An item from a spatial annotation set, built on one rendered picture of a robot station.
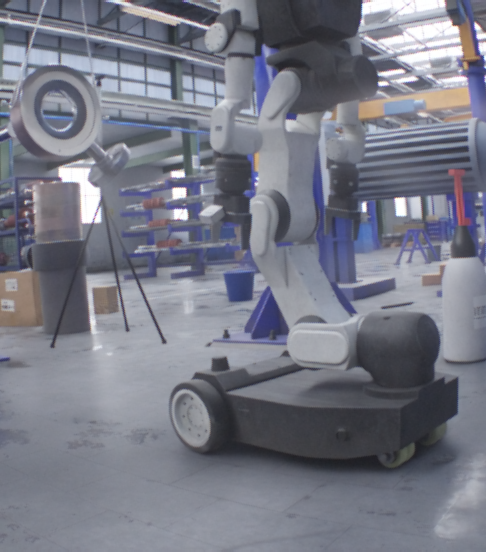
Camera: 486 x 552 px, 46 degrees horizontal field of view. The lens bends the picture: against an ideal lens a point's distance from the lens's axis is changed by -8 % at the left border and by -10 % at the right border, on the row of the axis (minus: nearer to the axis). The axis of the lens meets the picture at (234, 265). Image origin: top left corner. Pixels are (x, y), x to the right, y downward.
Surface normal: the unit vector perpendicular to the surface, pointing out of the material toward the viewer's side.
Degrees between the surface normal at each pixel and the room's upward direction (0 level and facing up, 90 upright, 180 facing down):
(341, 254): 90
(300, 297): 90
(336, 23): 105
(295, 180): 100
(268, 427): 90
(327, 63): 90
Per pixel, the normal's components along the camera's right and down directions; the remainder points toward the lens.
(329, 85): -0.65, 0.47
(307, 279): 0.54, -0.52
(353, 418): -0.47, 0.07
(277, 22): -0.71, 0.27
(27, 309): -0.26, 0.06
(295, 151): 0.67, 0.15
